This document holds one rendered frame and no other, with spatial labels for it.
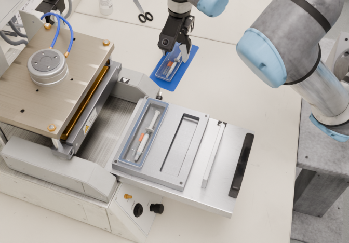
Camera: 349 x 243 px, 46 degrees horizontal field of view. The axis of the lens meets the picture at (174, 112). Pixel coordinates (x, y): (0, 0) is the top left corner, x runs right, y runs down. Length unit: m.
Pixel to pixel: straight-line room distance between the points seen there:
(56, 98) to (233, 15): 0.92
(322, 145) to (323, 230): 0.78
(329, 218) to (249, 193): 0.94
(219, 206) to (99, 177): 0.26
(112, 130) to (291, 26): 0.50
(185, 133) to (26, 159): 0.35
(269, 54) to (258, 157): 0.53
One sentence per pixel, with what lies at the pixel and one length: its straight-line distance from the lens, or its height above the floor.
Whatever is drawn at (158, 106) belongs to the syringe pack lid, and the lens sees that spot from 0.96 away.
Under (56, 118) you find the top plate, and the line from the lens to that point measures 0.83.
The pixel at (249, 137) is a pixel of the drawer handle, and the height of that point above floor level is 1.01.
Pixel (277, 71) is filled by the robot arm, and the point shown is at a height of 1.24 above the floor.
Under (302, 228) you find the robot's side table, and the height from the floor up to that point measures 0.01.
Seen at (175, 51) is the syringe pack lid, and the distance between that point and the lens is 1.41.
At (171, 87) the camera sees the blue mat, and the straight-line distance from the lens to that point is 1.33.
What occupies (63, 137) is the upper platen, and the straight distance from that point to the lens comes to 0.89.
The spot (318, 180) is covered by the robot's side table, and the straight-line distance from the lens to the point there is 1.74.
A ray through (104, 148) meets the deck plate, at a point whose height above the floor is 0.93.
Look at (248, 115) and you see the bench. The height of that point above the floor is 0.75.
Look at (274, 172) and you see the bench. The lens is 1.20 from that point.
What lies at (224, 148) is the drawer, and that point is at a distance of 0.95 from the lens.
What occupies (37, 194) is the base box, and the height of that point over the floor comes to 0.84.
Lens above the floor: 1.77
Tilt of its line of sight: 54 degrees down
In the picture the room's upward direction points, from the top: 4 degrees clockwise
